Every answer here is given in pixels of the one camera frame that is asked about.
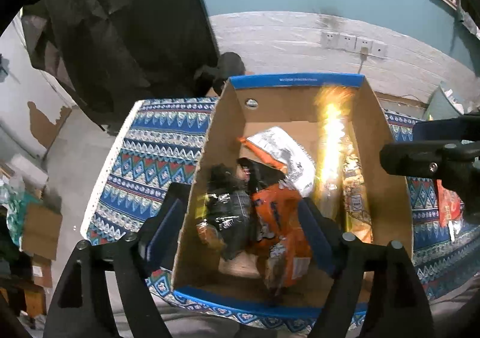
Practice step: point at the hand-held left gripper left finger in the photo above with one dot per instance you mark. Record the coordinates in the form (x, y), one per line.
(161, 233)

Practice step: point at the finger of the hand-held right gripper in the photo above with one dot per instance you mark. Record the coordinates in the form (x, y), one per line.
(410, 159)
(446, 129)

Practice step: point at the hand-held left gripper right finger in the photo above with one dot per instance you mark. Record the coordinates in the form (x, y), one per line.
(317, 236)

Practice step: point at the orange snack packet black end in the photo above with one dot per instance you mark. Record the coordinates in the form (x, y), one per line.
(279, 225)

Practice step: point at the yellow orange snack packet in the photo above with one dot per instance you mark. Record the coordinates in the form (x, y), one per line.
(356, 195)

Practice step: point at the long clear gold snack packet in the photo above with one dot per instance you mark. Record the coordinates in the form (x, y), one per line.
(332, 157)

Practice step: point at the white orange snack packet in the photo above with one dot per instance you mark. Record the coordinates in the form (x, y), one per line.
(285, 152)

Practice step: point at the blue cardboard box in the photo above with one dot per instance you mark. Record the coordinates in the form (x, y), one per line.
(277, 109)

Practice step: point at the light blue trash bin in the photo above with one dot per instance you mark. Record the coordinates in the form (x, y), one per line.
(444, 105)

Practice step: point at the red snack packet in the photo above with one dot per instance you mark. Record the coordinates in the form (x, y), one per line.
(448, 204)

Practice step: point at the blue patterned table cloth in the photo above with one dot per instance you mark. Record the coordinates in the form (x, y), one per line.
(150, 150)

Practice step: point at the silver foil curtain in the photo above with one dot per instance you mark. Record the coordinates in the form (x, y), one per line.
(468, 20)

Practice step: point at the brown cardboard carton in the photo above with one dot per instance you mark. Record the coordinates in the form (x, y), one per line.
(41, 231)

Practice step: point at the teal patterned bag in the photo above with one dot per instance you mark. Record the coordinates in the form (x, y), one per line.
(13, 214)

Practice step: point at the black softbox cloth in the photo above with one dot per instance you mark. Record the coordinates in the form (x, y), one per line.
(123, 30)

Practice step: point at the white wall socket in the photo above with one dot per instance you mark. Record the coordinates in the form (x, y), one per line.
(330, 39)
(363, 43)
(378, 49)
(347, 41)

